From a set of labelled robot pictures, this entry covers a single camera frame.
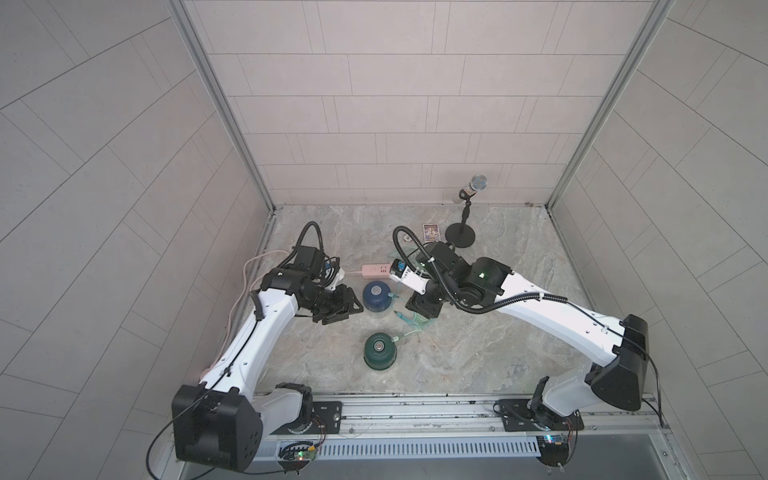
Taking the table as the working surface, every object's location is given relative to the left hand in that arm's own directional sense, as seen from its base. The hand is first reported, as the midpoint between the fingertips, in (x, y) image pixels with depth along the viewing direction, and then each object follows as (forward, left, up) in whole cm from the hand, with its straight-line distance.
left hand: (360, 306), depth 76 cm
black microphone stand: (+34, -33, -12) cm, 49 cm away
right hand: (+1, -13, +4) cm, 14 cm away
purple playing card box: (+34, -22, -11) cm, 41 cm away
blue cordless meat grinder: (+5, -3, -4) cm, 7 cm away
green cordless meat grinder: (-10, -5, -4) cm, 12 cm away
